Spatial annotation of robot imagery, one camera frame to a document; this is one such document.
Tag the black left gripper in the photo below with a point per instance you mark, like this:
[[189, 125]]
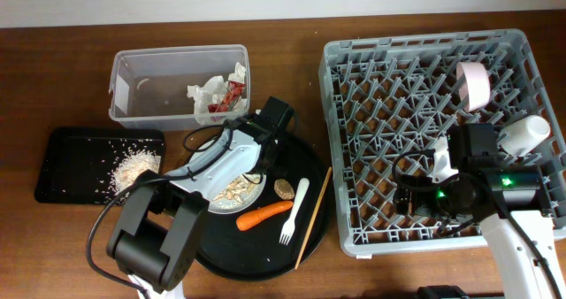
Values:
[[273, 170]]

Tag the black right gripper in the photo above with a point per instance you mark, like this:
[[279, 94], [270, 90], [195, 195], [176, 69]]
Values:
[[420, 204]]

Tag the red snack wrapper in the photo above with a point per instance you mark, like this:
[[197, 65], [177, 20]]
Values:
[[229, 100]]

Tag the white tissue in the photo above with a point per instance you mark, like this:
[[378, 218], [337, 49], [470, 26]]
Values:
[[211, 92]]

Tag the white cup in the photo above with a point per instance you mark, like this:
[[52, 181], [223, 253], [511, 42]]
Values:
[[523, 136]]

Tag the pink bowl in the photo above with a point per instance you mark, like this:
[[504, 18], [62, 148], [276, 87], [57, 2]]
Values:
[[476, 88]]

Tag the pile of rice and shells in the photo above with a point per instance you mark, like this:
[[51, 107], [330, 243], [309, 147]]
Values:
[[132, 168]]

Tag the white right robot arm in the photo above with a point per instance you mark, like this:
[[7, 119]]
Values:
[[512, 212]]

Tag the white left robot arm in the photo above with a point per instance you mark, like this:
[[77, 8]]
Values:
[[163, 218]]

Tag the grey plastic dishwasher rack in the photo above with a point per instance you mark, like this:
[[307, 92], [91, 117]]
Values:
[[385, 96]]

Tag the clear plastic waste bin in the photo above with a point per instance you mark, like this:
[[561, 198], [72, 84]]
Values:
[[149, 86]]

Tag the brown walnut shell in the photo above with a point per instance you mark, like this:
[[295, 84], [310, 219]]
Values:
[[284, 189]]

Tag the rice and peanut shells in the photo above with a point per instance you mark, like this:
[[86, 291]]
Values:
[[240, 190]]

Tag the grey round plate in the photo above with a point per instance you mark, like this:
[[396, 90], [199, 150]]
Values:
[[224, 209]]

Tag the wooden chopstick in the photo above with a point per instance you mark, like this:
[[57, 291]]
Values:
[[313, 217]]

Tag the orange carrot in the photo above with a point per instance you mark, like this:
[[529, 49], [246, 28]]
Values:
[[252, 218]]

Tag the round black serving tray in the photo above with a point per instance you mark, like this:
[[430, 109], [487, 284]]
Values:
[[257, 254]]

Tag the white plastic fork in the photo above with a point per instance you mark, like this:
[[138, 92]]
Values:
[[288, 228]]

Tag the black rectangular tray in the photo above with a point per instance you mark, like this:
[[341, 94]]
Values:
[[47, 191]]

